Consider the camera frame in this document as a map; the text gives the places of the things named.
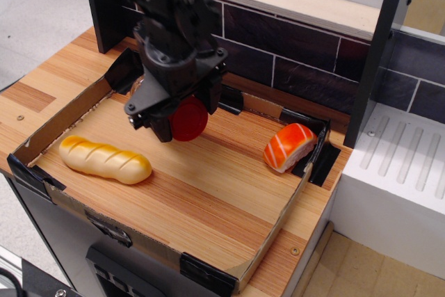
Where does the white dish drainer block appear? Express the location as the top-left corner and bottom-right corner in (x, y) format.
(330, 104), (444, 278)

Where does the brass screw at right front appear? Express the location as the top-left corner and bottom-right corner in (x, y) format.
(291, 247), (300, 255)

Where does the toy salmon nigiri sushi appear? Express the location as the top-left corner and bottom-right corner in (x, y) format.
(263, 123), (318, 173)

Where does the light wooden shelf board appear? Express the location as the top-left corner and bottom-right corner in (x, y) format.
(227, 0), (380, 41)

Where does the cardboard fence with black tape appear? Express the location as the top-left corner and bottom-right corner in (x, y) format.
(6, 48), (342, 296)

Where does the toy bread loaf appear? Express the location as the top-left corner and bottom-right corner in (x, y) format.
(58, 136), (152, 185)

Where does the basil bottle with red cap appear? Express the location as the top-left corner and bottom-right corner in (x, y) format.
(124, 74), (208, 141)

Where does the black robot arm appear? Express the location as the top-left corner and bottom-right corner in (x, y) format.
(124, 0), (228, 143)

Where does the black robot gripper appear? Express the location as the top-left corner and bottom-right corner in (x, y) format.
(133, 22), (228, 143)

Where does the dark post of shelf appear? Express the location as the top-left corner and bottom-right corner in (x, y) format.
(343, 0), (401, 148)

